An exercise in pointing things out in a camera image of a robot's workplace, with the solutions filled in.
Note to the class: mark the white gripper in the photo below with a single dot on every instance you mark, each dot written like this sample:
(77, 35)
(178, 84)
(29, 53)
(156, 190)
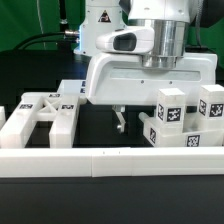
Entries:
(119, 79)

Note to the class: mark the white chair seat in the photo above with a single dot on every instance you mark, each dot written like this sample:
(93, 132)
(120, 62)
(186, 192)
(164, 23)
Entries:
(190, 137)

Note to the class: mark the white chair back frame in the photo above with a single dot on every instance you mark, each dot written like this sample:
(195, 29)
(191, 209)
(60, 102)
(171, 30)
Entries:
(62, 110)

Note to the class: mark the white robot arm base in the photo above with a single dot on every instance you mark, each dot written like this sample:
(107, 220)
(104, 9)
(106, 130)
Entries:
(101, 17)

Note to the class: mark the white front fence bar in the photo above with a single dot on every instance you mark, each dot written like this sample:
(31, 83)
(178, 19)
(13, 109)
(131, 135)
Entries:
(110, 162)

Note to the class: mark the white fence bar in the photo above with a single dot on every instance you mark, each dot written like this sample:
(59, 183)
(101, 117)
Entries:
(110, 162)
(2, 116)

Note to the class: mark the white left fence bar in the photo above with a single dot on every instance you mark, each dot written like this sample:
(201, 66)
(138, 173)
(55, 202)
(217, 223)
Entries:
(2, 116)

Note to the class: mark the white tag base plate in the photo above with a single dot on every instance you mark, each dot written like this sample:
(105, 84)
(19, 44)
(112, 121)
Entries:
(72, 87)

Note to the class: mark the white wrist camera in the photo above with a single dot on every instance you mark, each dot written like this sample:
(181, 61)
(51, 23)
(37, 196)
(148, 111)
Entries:
(131, 40)

